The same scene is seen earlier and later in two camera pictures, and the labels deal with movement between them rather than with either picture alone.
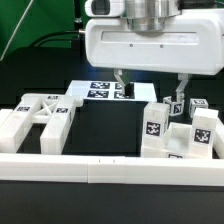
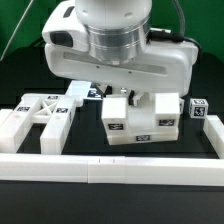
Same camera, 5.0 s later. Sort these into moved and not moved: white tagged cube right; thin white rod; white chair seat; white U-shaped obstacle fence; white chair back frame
Moved: white chair seat
Not moved: white chair back frame; white U-shaped obstacle fence; white tagged cube right; thin white rod
